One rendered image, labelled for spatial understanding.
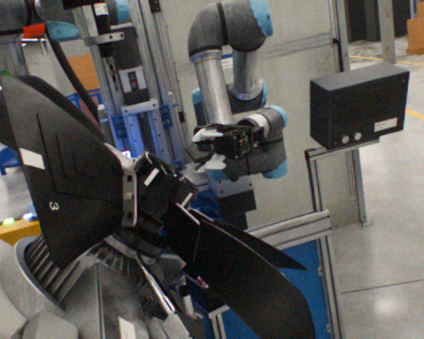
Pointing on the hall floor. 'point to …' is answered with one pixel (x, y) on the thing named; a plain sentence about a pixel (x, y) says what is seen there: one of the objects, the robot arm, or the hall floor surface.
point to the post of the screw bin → (216, 328)
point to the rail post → (332, 286)
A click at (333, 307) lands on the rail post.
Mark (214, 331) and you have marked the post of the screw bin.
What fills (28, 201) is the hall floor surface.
